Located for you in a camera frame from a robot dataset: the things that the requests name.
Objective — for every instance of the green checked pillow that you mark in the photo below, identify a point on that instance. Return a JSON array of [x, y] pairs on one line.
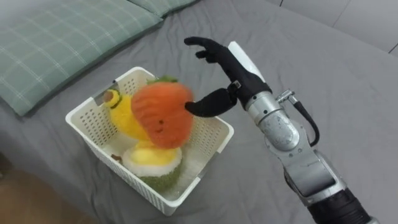
[[62, 46], [161, 4]]

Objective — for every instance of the grey bed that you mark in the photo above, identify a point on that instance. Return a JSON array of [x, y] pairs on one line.
[[280, 40]]

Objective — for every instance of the white green fruit soft toy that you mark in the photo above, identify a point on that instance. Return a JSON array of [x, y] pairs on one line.
[[149, 165]]

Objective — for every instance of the white plastic lattice basket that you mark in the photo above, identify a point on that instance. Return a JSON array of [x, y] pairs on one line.
[[93, 124]]

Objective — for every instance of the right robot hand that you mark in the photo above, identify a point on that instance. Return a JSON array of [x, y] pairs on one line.
[[239, 77]]

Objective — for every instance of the yellow fruit soft toy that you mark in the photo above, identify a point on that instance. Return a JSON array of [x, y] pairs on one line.
[[124, 118]]

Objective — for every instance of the orange fruit soft toy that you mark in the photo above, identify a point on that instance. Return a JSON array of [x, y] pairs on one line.
[[161, 115]]

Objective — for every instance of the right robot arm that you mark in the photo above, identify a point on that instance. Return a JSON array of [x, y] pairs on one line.
[[298, 155]]

